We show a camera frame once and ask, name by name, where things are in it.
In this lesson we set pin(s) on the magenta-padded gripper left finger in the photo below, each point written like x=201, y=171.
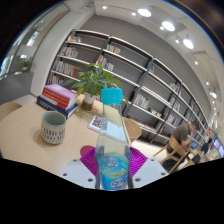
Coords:
x=75, y=173

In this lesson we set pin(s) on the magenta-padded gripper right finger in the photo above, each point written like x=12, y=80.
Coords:
x=150, y=171

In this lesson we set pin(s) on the clear bottle with turquoise cap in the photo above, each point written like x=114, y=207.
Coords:
x=112, y=143

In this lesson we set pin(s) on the slatted wooden chair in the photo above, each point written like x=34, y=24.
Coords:
x=175, y=150

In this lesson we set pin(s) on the person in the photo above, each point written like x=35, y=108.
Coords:
x=181, y=133
x=204, y=146

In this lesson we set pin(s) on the grey patterned ceramic mug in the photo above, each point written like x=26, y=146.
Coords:
x=53, y=128

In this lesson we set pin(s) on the laptop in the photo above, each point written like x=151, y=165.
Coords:
x=195, y=144

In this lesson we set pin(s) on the white open booklet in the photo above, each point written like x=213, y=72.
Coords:
x=95, y=123

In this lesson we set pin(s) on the red book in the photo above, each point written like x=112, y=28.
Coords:
x=56, y=99

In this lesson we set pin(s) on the pink book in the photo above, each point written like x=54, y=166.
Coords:
x=61, y=91

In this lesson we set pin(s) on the green potted plant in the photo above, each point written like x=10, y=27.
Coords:
x=93, y=81

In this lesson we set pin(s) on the grey shelf unit with books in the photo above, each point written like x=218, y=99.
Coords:
x=133, y=73

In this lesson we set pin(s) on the small green window plant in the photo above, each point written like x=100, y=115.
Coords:
x=26, y=65

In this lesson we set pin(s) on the round ceiling lights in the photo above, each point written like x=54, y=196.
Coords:
x=168, y=26

